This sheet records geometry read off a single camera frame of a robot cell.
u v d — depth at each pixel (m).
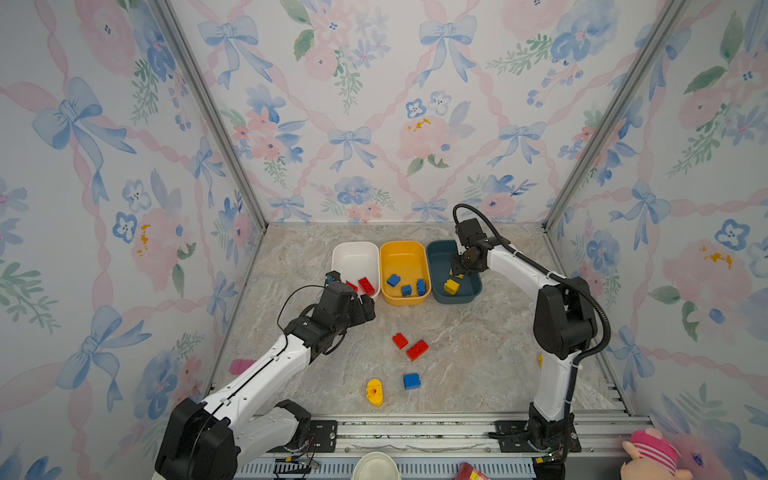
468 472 0.66
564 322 0.52
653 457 0.66
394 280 1.03
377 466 0.72
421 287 1.00
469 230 0.80
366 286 1.00
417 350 0.86
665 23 0.70
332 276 0.74
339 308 0.61
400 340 0.90
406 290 0.98
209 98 0.84
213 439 0.39
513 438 0.73
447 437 0.76
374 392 0.78
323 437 0.75
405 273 1.06
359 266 1.07
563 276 0.56
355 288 1.00
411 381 0.84
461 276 1.04
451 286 1.00
